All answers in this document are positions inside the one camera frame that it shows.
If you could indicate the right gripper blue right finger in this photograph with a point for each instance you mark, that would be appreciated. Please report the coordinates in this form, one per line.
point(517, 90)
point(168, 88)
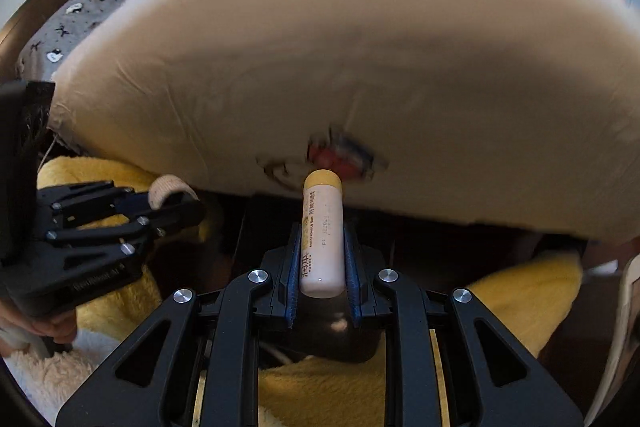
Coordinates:
point(366, 283)

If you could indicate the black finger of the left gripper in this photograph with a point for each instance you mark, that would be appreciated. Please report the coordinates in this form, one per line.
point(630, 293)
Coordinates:
point(175, 215)

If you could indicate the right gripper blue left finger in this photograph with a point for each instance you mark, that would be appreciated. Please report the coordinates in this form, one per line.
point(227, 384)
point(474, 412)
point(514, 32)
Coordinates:
point(277, 281)

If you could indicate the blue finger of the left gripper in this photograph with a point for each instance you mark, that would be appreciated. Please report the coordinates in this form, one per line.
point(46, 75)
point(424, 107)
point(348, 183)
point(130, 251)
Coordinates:
point(133, 205)

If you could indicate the cream lip balm tube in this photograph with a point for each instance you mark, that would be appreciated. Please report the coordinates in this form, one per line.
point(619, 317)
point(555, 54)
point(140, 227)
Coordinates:
point(322, 269)

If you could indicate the person's left hand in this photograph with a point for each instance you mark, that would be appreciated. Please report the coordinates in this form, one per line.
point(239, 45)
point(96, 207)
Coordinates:
point(62, 328)

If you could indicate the white fluffy rug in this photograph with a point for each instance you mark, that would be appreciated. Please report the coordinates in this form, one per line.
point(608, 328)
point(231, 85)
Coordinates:
point(48, 383)

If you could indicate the grey patterned duvet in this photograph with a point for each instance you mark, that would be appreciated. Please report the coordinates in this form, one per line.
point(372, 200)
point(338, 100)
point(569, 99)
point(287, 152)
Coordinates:
point(59, 35)

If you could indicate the beige cartoon bed sheet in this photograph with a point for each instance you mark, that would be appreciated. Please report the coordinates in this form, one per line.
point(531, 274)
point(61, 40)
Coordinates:
point(523, 112)

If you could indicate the white object at right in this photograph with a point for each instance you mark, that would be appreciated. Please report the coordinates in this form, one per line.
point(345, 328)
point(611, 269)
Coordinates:
point(624, 350)

